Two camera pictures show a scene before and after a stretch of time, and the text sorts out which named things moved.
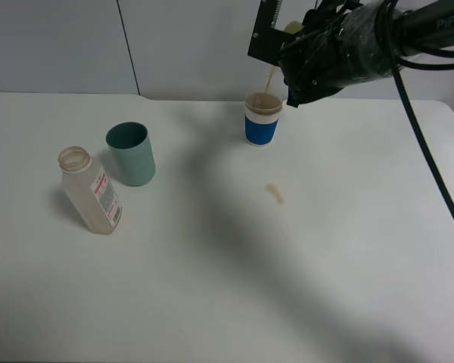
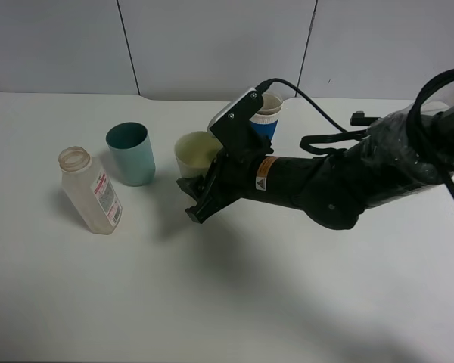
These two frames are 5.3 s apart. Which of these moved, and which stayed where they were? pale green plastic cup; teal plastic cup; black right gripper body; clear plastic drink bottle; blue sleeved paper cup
Moved: pale green plastic cup; black right gripper body
Stayed: clear plastic drink bottle; teal plastic cup; blue sleeved paper cup
